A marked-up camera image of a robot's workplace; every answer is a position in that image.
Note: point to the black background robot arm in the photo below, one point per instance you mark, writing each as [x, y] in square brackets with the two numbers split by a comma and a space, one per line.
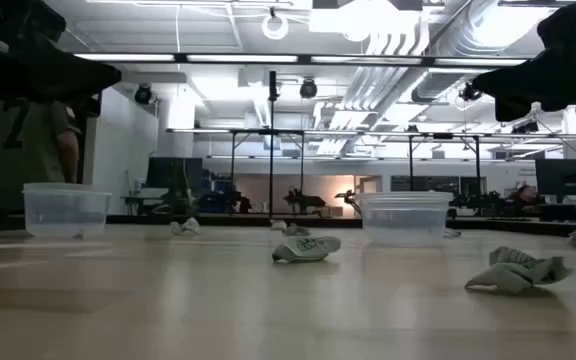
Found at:
[349, 197]
[304, 200]

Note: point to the small white paper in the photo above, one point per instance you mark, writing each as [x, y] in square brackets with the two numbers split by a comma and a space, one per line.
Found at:
[452, 233]

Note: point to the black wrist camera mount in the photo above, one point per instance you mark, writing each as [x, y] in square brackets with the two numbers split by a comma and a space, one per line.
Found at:
[575, 27]
[23, 20]

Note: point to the LED light strip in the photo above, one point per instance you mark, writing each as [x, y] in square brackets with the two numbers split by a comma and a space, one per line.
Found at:
[478, 62]
[365, 60]
[125, 57]
[242, 58]

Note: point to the person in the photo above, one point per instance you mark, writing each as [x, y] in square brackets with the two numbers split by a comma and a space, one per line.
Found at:
[23, 145]
[528, 194]

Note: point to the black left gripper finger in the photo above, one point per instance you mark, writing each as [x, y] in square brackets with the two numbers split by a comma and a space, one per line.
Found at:
[88, 106]
[90, 77]

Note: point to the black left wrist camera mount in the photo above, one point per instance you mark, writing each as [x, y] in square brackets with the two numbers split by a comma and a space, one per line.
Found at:
[23, 20]

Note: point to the clear plastic bin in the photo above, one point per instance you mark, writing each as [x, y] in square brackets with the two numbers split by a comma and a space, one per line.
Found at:
[65, 210]
[404, 220]

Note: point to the black vertical pole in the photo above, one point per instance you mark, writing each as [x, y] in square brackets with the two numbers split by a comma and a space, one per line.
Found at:
[271, 150]

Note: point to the black round ceiling lamp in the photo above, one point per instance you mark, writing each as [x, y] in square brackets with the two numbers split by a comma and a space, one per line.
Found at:
[469, 93]
[308, 89]
[143, 94]

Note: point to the blue storage crates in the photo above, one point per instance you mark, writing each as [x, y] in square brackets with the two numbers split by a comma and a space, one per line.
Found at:
[216, 192]

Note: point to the black computer monitor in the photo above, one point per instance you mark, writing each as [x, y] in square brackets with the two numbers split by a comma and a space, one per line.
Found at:
[565, 177]
[174, 173]

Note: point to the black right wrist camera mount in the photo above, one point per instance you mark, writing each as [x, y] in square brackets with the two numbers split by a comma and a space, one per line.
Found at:
[575, 27]

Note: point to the black table border rail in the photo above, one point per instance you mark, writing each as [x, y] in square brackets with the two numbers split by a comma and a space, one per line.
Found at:
[238, 220]

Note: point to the black overhead frame beam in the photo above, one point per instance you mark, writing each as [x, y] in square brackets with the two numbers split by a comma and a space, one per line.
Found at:
[305, 59]

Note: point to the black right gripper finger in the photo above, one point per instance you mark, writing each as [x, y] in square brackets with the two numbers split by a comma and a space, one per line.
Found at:
[505, 82]
[507, 110]

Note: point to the black metal rig frame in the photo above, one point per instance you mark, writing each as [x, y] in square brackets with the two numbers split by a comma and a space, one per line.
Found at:
[233, 170]
[411, 165]

